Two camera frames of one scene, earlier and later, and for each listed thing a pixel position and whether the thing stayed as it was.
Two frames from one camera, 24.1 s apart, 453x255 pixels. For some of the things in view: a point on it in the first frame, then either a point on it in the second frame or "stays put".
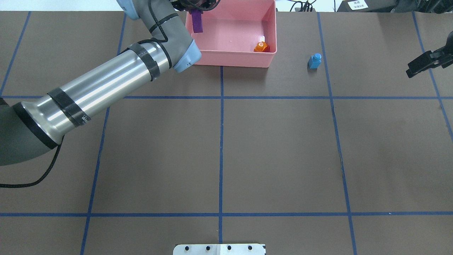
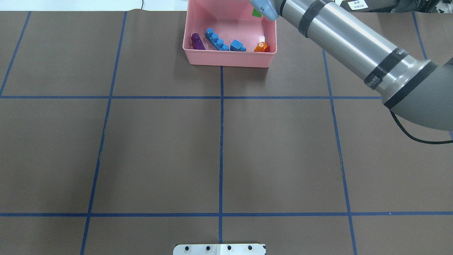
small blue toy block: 315,61 → 236,45
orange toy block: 262,46 stays put
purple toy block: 197,20 → 197,43
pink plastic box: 239,33 stays put
